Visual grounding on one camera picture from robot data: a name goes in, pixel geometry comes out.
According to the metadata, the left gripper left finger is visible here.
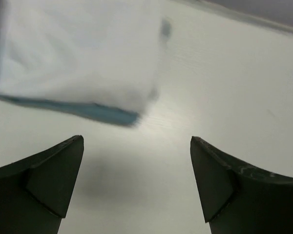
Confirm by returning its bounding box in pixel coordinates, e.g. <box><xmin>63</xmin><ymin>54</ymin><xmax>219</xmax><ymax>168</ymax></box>
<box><xmin>0</xmin><ymin>136</ymin><xmax>84</xmax><ymax>234</ymax></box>

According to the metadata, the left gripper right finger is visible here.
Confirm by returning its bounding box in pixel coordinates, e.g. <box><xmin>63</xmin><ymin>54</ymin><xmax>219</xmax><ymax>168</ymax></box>
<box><xmin>190</xmin><ymin>136</ymin><xmax>293</xmax><ymax>234</ymax></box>

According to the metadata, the folded light blue t-shirt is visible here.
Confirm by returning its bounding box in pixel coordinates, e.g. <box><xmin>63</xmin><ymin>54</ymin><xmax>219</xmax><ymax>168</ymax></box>
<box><xmin>0</xmin><ymin>0</ymin><xmax>173</xmax><ymax>127</ymax></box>

